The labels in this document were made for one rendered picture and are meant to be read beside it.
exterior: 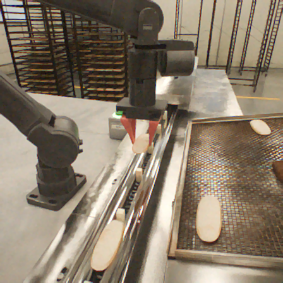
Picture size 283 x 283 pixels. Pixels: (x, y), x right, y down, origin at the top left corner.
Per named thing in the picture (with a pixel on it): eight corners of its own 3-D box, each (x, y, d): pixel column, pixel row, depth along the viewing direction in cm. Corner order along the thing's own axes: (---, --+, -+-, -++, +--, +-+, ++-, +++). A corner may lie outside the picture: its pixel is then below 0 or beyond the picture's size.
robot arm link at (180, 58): (129, 9, 46) (138, 7, 39) (184, 11, 48) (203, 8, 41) (129, 73, 52) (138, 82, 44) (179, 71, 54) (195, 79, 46)
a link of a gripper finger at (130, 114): (133, 137, 58) (133, 100, 54) (162, 139, 57) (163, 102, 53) (126, 149, 52) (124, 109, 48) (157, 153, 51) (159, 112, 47)
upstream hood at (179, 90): (176, 64, 207) (177, 54, 203) (197, 65, 203) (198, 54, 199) (145, 110, 99) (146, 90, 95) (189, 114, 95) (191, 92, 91)
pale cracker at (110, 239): (108, 219, 43) (108, 215, 43) (128, 223, 43) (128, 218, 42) (84, 268, 35) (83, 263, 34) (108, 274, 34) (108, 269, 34)
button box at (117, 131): (115, 138, 89) (114, 110, 84) (136, 140, 87) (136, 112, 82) (108, 148, 82) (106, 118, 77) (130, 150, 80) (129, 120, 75)
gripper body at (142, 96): (124, 105, 55) (123, 72, 52) (167, 108, 53) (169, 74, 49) (115, 114, 49) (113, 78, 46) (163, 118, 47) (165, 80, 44)
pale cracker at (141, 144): (139, 134, 60) (139, 130, 59) (154, 136, 59) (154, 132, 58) (128, 153, 51) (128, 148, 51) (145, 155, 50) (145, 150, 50)
